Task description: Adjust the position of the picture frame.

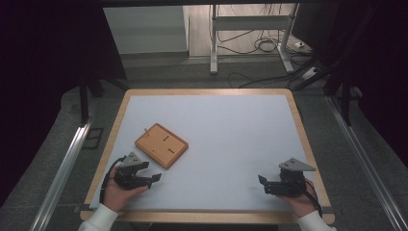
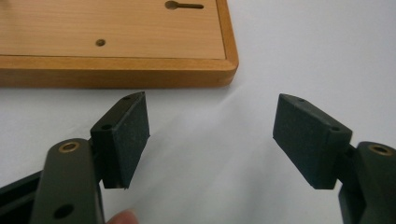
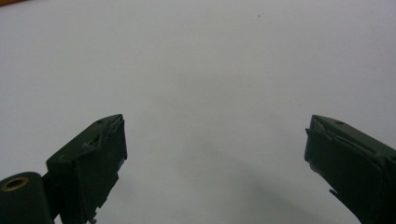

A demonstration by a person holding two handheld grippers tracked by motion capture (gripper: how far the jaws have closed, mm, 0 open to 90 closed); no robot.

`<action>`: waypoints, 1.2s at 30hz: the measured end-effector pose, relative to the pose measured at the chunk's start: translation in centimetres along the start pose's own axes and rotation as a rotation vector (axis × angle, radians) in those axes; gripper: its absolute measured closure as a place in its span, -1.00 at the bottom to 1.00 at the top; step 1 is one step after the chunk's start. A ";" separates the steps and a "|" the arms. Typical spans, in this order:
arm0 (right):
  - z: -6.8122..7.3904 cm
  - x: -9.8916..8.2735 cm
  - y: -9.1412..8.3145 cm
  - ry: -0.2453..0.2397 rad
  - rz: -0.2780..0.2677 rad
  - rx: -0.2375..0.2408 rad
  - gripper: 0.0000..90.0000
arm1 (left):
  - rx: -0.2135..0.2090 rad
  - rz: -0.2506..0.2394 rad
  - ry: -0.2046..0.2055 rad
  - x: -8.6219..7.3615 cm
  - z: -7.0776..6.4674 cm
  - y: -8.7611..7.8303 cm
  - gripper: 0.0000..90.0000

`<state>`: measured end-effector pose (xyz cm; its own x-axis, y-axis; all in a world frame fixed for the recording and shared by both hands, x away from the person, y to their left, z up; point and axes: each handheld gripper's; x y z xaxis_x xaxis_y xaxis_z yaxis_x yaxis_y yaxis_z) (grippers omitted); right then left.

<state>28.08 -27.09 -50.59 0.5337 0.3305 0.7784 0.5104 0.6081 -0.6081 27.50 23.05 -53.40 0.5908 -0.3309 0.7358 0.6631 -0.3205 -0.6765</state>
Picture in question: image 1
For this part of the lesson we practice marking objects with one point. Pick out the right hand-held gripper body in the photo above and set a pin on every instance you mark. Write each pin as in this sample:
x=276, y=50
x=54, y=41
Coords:
x=290, y=184

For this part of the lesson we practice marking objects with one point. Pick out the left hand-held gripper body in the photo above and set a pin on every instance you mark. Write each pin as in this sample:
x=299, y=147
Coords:
x=128, y=178

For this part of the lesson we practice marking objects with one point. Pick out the wooden photo frame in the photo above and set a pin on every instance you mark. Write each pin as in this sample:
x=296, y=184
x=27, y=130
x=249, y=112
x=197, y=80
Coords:
x=160, y=146

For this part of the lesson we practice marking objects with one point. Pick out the person's left hand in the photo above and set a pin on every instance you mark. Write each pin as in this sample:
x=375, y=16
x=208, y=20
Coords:
x=115, y=195

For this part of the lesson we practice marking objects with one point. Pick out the person's right hand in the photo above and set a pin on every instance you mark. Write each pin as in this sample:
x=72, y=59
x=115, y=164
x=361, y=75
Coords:
x=303, y=203

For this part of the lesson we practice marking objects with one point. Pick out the black floor grille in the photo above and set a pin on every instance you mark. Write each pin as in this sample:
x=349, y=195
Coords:
x=93, y=138

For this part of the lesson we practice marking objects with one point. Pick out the white table mat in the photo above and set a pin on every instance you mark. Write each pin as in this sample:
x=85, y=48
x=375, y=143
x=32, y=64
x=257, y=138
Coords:
x=224, y=144

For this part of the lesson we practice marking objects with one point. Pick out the black metal stand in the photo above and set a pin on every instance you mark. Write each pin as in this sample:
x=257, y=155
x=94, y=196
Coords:
x=345, y=99
x=84, y=99

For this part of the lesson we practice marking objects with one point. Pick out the white power strip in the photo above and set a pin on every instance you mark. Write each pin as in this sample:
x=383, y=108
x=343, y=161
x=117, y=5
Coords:
x=310, y=73

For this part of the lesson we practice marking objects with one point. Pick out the dark curtain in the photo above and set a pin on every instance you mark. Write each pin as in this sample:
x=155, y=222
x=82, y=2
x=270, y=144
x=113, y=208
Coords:
x=38, y=80
x=385, y=64

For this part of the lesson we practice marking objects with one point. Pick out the small white adapter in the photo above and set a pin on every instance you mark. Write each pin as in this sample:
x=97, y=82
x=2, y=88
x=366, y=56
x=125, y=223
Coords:
x=300, y=44

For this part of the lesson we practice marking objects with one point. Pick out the aluminium rail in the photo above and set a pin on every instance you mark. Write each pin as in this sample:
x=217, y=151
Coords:
x=365, y=160
x=61, y=176

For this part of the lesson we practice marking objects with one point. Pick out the white wall panel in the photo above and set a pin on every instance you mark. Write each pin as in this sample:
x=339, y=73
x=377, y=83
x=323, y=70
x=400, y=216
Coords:
x=144, y=29

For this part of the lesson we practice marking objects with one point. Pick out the white metal desk frame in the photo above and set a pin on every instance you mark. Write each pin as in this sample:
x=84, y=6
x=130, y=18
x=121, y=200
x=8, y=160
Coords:
x=250, y=22

